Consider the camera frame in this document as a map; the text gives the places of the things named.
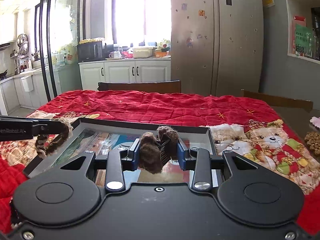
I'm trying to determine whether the black microwave oven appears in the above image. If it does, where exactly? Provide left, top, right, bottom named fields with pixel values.
left=77, top=41, right=103, bottom=62

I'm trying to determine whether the green paper sign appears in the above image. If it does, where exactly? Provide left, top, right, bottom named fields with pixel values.
left=294, top=24, right=313, bottom=57

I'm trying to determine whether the brown beaded trivet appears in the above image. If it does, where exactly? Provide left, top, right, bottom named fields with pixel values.
left=304, top=132, right=320, bottom=155

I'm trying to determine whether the brown patterned scrunchie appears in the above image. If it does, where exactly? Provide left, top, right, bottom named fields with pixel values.
left=35, top=118, right=73, bottom=159

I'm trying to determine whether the dark wooden chair left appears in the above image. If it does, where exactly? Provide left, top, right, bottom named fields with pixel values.
left=97, top=80, right=181, bottom=94

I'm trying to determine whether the black shallow box tray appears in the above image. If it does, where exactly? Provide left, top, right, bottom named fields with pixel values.
left=23, top=118, right=216, bottom=187

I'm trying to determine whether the white plastic container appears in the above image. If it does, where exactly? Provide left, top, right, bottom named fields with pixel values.
left=132, top=46, right=154, bottom=59

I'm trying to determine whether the white wall shelf unit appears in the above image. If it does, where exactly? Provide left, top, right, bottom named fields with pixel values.
left=282, top=0, right=320, bottom=65

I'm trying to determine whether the red bear print quilt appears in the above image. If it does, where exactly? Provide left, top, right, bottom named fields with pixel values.
left=1, top=90, right=319, bottom=235

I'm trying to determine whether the white mug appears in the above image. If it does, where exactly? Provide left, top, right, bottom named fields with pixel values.
left=108, top=51, right=122, bottom=59

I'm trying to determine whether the silver double door refrigerator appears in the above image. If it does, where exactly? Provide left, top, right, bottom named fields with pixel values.
left=171, top=0, right=264, bottom=96

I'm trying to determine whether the dark brown fuzzy scrunchie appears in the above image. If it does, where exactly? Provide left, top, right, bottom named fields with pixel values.
left=138, top=126, right=179, bottom=174

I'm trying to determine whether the black framed glass door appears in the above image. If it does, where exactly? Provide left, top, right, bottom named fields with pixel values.
left=34, top=0, right=90, bottom=102

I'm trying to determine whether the pink paper wrapper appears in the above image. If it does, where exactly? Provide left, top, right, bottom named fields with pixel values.
left=310, top=116, right=320, bottom=129

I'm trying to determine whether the white kitchen cabinet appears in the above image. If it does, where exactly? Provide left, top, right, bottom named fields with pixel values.
left=79, top=57, right=171, bottom=90

